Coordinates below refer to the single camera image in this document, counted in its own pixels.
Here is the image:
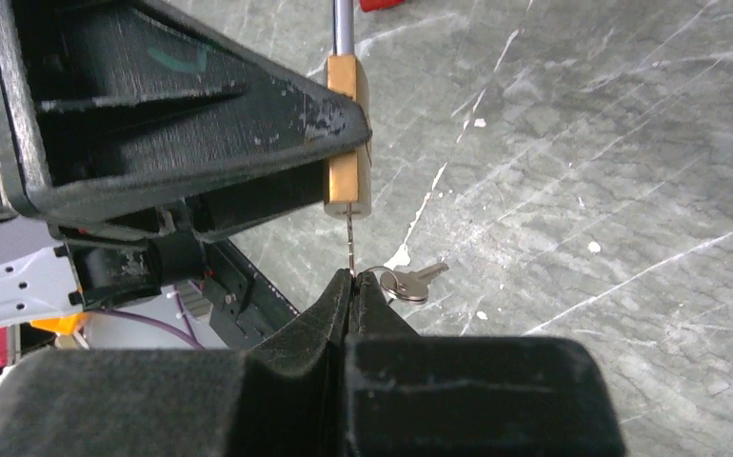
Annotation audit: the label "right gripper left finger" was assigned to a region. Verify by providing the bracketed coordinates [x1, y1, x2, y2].
[0, 270, 354, 456]

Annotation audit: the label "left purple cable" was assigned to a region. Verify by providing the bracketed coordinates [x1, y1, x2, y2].
[89, 296, 207, 351]

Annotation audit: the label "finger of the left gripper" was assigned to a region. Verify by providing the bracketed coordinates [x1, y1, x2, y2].
[158, 160, 326, 243]

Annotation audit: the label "padlock keys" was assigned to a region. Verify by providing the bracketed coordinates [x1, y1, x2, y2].
[326, 202, 448, 305]

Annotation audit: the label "red cable lock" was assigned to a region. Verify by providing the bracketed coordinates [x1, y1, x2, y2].
[359, 0, 405, 12]

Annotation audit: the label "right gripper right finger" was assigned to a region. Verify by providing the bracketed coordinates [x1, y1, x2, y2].
[344, 273, 627, 456]

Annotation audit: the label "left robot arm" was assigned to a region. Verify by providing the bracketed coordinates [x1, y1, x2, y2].
[0, 1, 372, 348]

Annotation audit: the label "brass padlock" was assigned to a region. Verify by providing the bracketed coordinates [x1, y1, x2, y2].
[324, 0, 372, 222]

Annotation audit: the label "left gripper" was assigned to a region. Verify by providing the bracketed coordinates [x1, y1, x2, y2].
[0, 1, 343, 225]

